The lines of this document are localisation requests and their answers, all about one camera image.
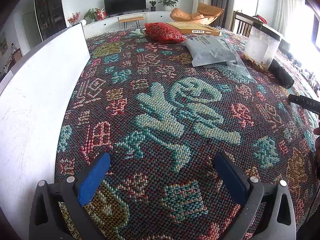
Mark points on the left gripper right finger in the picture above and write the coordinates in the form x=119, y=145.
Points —
x=234, y=178

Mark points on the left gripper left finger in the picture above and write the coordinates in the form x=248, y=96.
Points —
x=89, y=179

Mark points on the black soft roll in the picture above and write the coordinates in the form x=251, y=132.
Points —
x=280, y=74

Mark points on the person's right hand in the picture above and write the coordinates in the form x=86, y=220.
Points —
x=317, y=144

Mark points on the clear jar black lid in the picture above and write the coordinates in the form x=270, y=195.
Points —
x=262, y=45

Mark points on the colourful woven table cloth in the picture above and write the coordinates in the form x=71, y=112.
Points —
x=162, y=120

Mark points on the white storage box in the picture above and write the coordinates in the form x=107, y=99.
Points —
x=34, y=98

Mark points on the wooden side table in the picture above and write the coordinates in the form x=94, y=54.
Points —
x=242, y=24

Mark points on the grey plastic mailer bag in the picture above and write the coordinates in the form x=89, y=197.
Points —
x=208, y=51

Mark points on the orange lounge chair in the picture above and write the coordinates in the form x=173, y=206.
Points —
x=205, y=14

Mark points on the flat yellow cardboard box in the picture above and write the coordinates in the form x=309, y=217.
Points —
x=194, y=28

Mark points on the white tv cabinet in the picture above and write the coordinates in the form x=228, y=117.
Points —
x=112, y=24

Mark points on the red flowers white vase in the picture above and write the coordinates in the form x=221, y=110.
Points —
x=75, y=19

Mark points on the red patterned pouch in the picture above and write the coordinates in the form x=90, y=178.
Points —
x=164, y=33

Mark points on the small wooden bench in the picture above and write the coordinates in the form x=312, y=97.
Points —
x=125, y=21

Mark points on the green potted plant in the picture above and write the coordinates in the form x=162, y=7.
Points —
x=168, y=4

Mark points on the black display cabinet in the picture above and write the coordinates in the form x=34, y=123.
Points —
x=50, y=17

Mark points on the black television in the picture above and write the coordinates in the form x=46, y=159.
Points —
x=113, y=7

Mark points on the small dark potted plant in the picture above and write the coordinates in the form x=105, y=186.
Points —
x=153, y=5

